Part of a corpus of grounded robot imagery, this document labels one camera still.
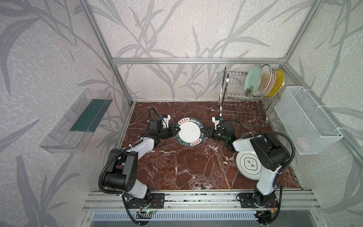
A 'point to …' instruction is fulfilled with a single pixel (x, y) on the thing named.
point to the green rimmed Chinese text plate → (192, 132)
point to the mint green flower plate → (252, 80)
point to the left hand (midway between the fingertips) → (182, 125)
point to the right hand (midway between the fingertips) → (200, 126)
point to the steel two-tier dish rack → (236, 107)
